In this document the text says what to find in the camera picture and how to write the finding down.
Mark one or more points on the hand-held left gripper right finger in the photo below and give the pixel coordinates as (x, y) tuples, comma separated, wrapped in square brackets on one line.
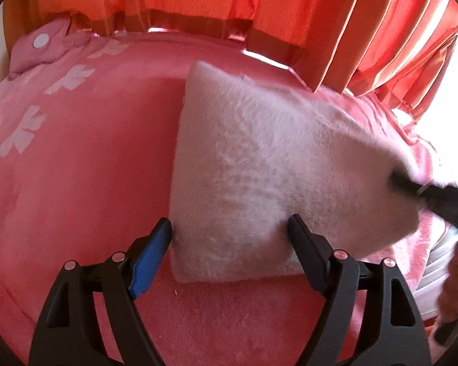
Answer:
[(309, 253)]

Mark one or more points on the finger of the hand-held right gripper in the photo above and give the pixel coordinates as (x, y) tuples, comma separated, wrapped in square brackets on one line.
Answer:
[(404, 182)]

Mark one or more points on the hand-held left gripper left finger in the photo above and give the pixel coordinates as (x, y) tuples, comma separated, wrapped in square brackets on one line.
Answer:
[(152, 252)]

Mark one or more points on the pink fleece blanket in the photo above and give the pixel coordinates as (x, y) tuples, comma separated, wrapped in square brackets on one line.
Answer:
[(91, 183)]

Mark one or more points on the striped orange pleated curtain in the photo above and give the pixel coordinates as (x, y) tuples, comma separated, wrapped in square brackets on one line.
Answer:
[(408, 38)]

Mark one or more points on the pink pillow with white dots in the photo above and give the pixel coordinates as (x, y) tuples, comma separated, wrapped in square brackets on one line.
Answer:
[(30, 54)]

